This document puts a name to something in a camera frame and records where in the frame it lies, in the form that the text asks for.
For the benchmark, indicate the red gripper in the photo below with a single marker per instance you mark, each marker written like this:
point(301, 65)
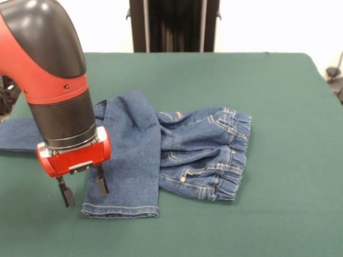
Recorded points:
point(75, 158)

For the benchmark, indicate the blue denim jeans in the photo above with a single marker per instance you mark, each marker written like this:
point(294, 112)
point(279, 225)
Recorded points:
point(134, 150)

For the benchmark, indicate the dark green table cloth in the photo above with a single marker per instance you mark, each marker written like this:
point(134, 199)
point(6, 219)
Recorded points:
point(241, 80)

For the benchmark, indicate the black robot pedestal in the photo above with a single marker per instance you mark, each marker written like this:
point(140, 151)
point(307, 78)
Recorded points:
point(139, 26)

